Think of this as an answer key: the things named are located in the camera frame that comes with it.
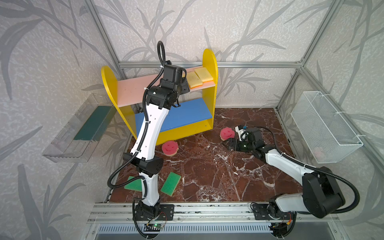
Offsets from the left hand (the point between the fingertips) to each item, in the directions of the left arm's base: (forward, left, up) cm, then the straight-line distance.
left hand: (183, 78), depth 71 cm
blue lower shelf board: (+4, +1, -28) cm, 28 cm away
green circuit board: (-55, +11, -43) cm, 71 cm away
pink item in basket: (-28, -67, -23) cm, 76 cm away
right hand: (-14, -25, -32) cm, 42 cm away
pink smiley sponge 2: (-15, +11, -41) cm, 46 cm away
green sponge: (-37, +8, -42) cm, 57 cm away
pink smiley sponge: (-3, -26, -42) cm, 50 cm away
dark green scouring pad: (-21, +38, -10) cm, 44 cm away
